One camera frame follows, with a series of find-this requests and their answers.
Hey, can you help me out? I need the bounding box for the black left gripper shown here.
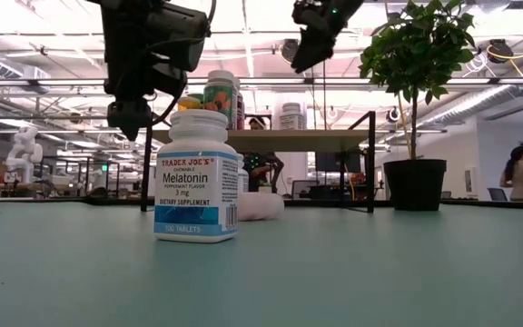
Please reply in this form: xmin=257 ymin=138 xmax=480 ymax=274
xmin=100 ymin=0 xmax=188 ymax=143

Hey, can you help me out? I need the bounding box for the multivitamin gummies bottle green label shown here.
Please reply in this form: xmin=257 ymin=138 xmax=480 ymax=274
xmin=202 ymin=69 xmax=239 ymax=132

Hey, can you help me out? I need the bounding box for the wooden shelf black metal frame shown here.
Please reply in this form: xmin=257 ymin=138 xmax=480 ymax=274
xmin=140 ymin=111 xmax=377 ymax=214

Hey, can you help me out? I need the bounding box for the white bottle blue-striped label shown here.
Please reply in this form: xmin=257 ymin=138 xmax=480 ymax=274
xmin=236 ymin=153 xmax=251 ymax=194

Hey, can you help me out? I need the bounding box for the plain white bottle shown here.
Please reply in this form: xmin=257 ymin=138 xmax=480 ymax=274
xmin=236 ymin=192 xmax=286 ymax=223

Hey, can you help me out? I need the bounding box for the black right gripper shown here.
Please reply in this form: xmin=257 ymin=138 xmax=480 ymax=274
xmin=290 ymin=0 xmax=365 ymax=74

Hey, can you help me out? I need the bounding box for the white bottle grey text label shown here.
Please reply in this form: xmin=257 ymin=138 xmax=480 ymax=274
xmin=279 ymin=102 xmax=308 ymax=132

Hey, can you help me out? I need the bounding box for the white Trader Joe's melatonin bottle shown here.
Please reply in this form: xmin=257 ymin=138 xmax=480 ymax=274
xmin=153 ymin=109 xmax=240 ymax=244

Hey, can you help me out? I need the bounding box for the green plant in black pot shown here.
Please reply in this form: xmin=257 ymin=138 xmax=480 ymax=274
xmin=359 ymin=0 xmax=479 ymax=213

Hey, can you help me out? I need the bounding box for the brown bottle yellow cap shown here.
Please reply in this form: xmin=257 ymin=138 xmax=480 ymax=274
xmin=177 ymin=94 xmax=204 ymax=113

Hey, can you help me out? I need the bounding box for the dark background monitor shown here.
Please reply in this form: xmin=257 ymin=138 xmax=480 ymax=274
xmin=314 ymin=152 xmax=362 ymax=173

